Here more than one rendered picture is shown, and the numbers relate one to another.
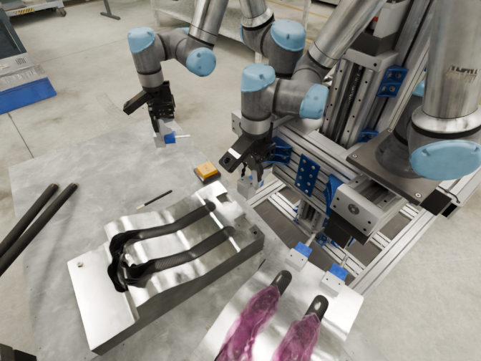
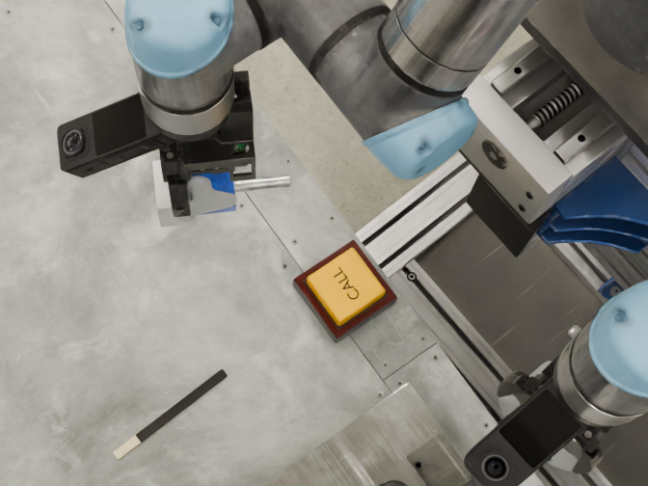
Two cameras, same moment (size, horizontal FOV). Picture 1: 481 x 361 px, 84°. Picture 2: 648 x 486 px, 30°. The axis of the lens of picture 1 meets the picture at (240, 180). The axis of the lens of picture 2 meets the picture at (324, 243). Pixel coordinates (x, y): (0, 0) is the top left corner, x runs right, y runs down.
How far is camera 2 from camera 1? 65 cm
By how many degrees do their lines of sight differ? 25
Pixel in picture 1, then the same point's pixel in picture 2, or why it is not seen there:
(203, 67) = (432, 163)
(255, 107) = (632, 407)
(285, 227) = (567, 314)
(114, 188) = (13, 364)
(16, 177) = not seen: outside the picture
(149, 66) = (201, 98)
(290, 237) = not seen: hidden behind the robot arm
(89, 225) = not seen: outside the picture
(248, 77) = (634, 372)
